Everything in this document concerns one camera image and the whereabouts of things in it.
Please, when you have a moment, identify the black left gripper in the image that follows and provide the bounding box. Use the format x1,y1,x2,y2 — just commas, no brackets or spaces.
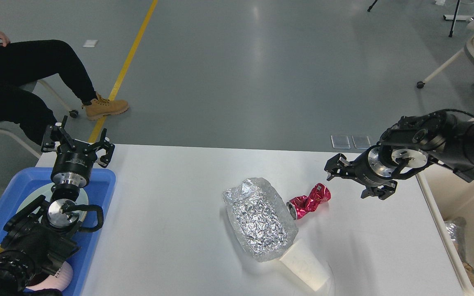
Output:
41,116,115,188

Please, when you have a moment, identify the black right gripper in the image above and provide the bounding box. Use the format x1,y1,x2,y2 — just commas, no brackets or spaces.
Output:
324,146,397,200

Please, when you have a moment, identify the small brown paper ball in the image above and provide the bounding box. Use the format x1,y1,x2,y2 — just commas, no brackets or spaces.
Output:
461,261,474,283

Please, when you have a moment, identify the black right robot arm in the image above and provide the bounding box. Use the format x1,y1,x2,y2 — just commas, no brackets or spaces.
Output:
324,109,474,200

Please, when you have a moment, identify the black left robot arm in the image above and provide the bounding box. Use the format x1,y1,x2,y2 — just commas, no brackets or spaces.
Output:
0,118,115,296

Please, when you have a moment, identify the right clear floor plate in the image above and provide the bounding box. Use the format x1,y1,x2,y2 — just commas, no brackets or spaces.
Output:
351,135,372,150

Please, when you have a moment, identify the clear floor plate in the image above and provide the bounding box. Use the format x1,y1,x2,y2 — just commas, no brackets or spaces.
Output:
330,135,351,149
351,135,372,150

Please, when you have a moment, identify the left clear floor plate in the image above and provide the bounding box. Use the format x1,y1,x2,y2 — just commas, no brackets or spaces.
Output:
330,135,351,149

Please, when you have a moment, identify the blue plastic tray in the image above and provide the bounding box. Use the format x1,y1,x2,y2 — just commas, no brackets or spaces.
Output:
0,167,116,296

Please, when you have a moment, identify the tan work boot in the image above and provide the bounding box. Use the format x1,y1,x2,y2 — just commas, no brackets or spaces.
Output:
81,92,130,120

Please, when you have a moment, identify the crushed red can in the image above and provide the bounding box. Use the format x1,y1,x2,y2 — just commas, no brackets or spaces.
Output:
286,183,332,220

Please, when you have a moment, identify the beige plastic bin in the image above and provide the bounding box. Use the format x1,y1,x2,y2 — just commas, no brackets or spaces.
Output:
416,166,474,296

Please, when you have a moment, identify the clear plastic in bin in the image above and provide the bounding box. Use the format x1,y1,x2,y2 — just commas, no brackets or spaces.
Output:
444,217,467,262

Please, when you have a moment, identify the crumpled aluminium foil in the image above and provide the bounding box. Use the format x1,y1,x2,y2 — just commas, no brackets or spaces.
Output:
222,178,299,262

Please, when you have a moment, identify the white paper scrap on floor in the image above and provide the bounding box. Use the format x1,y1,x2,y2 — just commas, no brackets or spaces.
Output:
82,39,99,48

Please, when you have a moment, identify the seated person in black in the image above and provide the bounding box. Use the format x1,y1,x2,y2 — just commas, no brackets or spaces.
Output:
0,31,97,145

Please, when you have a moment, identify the pink HOME mug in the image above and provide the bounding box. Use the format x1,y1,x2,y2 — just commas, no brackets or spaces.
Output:
26,261,73,291

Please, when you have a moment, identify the black tripod stand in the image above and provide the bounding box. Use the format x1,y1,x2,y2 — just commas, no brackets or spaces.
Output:
367,0,474,38

